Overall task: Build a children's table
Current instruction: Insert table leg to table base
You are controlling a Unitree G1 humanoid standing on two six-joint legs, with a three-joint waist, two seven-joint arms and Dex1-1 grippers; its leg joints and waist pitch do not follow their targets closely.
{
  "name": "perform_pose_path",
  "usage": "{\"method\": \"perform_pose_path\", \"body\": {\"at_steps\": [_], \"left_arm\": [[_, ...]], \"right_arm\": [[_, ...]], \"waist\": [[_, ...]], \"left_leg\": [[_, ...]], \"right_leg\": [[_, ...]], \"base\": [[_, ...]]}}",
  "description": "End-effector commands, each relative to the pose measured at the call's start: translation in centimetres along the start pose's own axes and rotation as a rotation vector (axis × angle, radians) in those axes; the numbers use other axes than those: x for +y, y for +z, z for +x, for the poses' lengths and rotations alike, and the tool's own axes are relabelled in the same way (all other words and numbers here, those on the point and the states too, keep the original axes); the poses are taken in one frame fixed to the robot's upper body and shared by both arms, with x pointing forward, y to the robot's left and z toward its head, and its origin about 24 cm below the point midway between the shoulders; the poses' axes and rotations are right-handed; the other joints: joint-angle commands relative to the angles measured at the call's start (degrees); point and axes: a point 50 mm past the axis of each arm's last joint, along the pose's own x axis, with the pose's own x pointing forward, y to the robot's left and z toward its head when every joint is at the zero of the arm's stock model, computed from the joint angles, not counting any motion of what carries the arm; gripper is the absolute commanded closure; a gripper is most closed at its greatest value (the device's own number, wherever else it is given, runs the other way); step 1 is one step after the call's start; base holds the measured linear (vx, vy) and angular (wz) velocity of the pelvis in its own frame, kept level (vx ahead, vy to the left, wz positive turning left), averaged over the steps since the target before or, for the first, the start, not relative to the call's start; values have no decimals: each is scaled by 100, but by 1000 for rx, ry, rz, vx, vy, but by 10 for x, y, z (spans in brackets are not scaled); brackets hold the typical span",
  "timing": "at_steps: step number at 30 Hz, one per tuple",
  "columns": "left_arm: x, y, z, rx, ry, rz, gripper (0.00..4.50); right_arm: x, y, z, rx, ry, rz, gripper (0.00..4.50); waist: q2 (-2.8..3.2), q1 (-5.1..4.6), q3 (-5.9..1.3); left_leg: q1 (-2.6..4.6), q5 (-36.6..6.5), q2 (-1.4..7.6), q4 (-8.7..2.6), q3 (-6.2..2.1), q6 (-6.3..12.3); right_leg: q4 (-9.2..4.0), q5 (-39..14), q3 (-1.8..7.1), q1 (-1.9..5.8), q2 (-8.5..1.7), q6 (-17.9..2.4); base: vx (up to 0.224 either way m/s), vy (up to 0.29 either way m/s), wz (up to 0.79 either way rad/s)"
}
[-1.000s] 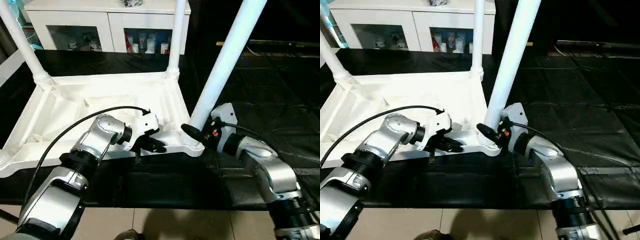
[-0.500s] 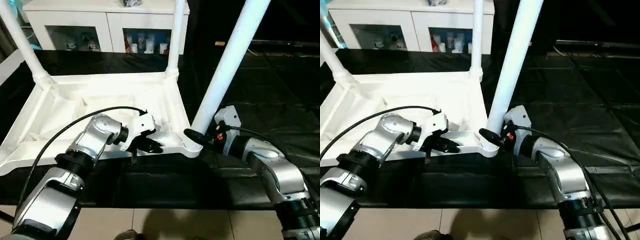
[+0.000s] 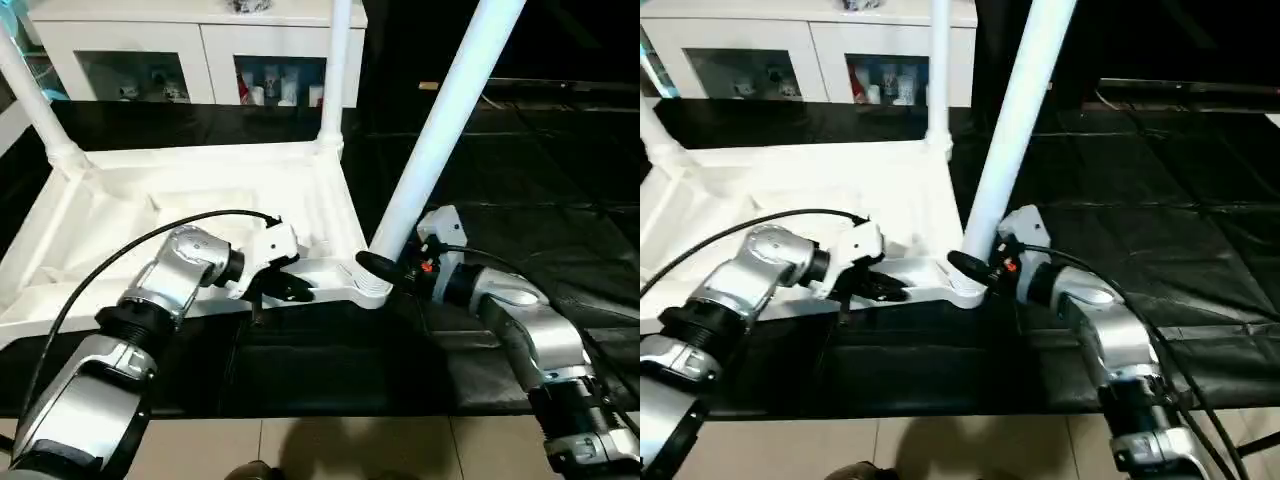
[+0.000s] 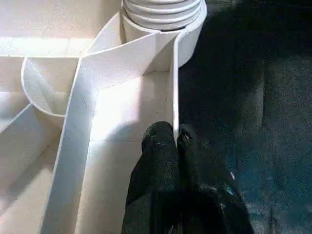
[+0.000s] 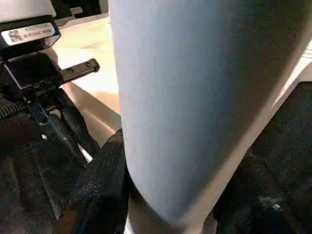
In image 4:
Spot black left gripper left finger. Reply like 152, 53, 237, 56
121, 122, 180, 234

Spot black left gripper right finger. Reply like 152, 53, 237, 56
178, 124, 254, 234

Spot white plastic table top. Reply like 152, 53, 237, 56
0, 0, 208, 234

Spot white plastic table leg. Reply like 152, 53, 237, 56
120, 0, 206, 31

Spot black work mat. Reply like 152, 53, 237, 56
175, 0, 312, 234

